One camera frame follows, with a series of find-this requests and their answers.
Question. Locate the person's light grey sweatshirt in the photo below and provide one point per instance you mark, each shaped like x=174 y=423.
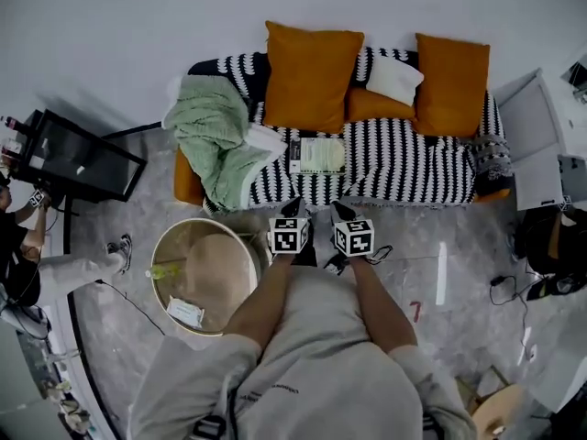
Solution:
x=321 y=374

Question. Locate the white side table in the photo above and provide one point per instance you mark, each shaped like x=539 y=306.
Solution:
x=532 y=122

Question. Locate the green knitted blanket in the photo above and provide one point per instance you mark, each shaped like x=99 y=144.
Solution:
x=211 y=131

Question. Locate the white cushion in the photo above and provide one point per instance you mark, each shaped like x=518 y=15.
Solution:
x=394 y=80

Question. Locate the green magazine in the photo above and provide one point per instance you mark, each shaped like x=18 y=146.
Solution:
x=321 y=156

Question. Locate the person's left forearm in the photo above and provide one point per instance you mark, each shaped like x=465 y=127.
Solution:
x=261 y=296

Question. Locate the round wooden stool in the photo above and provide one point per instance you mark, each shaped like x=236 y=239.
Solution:
x=497 y=410

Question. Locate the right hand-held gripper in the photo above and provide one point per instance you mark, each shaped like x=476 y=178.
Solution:
x=355 y=238

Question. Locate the white tissue packet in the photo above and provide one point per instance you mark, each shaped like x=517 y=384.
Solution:
x=184 y=312

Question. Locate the green drink bottle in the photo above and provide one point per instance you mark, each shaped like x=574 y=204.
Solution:
x=162 y=271

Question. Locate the black backpack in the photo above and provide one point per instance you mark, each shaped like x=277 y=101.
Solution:
x=536 y=245

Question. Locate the orange sofa with striped cover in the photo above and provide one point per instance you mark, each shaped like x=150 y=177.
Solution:
x=403 y=163

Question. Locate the person's right forearm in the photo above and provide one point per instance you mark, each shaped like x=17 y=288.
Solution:
x=383 y=305

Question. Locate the round wooden coffee table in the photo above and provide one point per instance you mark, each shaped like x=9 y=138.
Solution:
x=220 y=268

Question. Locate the dark soda bottle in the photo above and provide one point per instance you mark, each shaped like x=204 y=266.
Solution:
x=11 y=123

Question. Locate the black power adapter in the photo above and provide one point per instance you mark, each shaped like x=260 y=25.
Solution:
x=497 y=281

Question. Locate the black glass cabinet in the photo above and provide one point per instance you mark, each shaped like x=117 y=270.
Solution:
x=82 y=154

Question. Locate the white long ledge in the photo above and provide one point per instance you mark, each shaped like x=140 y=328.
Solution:
x=62 y=333

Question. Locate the dark patterned knit cushion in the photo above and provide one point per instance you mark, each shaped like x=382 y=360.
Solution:
x=493 y=168

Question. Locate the person's right black white shoe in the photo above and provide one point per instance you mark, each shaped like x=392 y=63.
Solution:
x=335 y=266

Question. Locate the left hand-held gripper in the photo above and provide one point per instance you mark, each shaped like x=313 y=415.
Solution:
x=289 y=236

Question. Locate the large orange cushion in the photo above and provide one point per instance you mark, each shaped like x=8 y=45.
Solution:
x=312 y=76

